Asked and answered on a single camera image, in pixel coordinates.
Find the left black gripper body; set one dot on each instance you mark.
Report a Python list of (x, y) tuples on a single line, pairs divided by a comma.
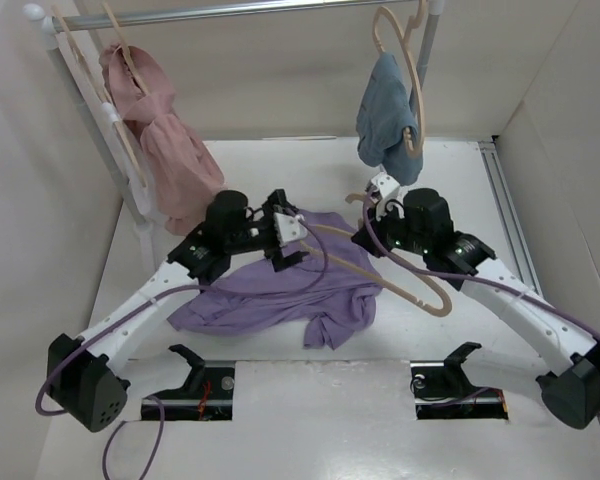
[(256, 236)]

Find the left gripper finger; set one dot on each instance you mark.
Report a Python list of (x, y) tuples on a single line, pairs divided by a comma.
[(281, 262), (277, 202)]

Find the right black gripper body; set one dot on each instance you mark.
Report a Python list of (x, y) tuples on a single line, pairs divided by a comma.
[(394, 232)]

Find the purple t shirt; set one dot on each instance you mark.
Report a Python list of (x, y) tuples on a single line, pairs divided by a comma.
[(335, 302)]

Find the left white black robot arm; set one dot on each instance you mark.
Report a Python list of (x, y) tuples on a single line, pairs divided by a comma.
[(89, 376)]

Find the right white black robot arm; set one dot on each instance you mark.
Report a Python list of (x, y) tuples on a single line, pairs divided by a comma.
[(565, 375)]

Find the wooden hanger with blue garment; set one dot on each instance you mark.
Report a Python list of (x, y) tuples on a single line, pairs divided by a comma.
[(414, 140)]

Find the wooden hanger with pink dress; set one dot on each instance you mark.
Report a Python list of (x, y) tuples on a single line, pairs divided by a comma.
[(130, 60)]

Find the pink dress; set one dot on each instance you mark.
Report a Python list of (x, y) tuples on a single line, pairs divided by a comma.
[(186, 176)]

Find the blue garment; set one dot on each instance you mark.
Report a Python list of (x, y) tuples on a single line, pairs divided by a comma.
[(383, 117)]

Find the white clothes rack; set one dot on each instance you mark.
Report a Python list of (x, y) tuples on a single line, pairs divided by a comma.
[(101, 131)]

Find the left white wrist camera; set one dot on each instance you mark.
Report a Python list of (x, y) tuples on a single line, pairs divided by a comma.
[(289, 228)]

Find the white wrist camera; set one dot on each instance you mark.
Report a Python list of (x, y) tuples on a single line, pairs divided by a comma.
[(385, 193), (289, 228)]

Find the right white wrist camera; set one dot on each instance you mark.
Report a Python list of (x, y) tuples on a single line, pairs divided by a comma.
[(385, 193)]

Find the aluminium rail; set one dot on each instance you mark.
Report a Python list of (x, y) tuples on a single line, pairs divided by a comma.
[(512, 227)]

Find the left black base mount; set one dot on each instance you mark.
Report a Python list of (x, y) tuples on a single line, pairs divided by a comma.
[(205, 394)]

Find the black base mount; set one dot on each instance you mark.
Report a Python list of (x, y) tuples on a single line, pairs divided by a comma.
[(205, 394), (442, 391)]

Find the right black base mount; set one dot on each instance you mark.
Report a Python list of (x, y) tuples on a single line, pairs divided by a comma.
[(442, 391)]

